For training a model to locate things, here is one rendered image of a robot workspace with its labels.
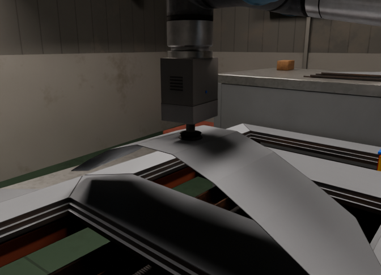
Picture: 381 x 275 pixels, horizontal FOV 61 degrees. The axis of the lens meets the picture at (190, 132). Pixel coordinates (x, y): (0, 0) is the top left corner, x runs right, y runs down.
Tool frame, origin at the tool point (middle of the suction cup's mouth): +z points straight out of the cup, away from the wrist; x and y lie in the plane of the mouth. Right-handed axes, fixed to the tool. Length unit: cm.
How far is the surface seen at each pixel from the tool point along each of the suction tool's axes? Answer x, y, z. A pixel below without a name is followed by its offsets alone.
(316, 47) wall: -55, -359, -16
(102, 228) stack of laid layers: -15.8, 7.7, 17.8
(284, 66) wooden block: -21, -126, -7
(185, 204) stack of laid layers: -5.0, -5.6, 15.7
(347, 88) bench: 15, -79, -2
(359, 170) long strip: 24, -47, 16
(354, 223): 27.0, -3.4, 9.2
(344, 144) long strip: 17, -72, 16
